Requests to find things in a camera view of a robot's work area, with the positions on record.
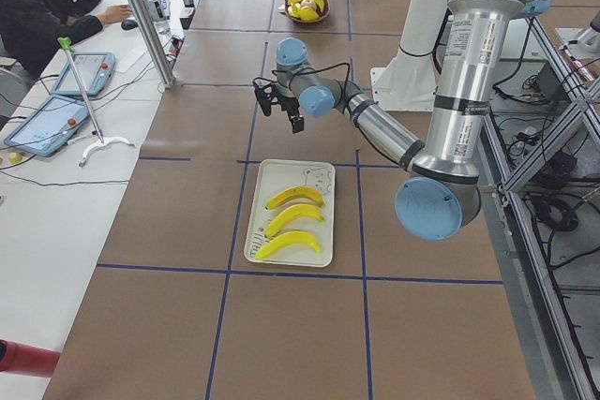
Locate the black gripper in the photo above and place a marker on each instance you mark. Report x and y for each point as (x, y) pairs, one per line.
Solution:
(284, 105)

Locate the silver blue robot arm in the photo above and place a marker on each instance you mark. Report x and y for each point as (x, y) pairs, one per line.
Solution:
(442, 194)

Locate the brown wicker basket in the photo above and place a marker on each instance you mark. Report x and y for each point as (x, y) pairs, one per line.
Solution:
(283, 10)

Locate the person's hand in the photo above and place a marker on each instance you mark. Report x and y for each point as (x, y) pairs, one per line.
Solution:
(114, 14)

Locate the yellow curved fruit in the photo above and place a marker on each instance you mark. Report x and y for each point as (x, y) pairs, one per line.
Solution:
(302, 15)

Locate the white rectangular bear tray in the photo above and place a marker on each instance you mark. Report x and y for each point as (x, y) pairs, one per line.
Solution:
(274, 176)

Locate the black computer mouse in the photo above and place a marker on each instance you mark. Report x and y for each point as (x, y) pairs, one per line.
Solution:
(129, 24)

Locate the far blue teach pendant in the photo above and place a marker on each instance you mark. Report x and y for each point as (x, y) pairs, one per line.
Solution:
(95, 69)

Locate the blue teach pendant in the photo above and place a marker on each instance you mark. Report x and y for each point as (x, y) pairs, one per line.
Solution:
(46, 130)
(95, 69)

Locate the near blue teach pendant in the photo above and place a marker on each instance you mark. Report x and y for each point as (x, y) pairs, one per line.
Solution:
(46, 130)

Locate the person in black jacket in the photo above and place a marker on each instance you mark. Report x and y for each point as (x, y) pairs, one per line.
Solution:
(30, 29)

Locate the red fire extinguisher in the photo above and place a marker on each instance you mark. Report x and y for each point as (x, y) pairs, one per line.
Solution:
(21, 359)

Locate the aluminium frame post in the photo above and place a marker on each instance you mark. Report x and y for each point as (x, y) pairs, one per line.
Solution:
(158, 45)

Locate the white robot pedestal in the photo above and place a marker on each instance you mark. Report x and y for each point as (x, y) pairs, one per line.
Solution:
(408, 82)

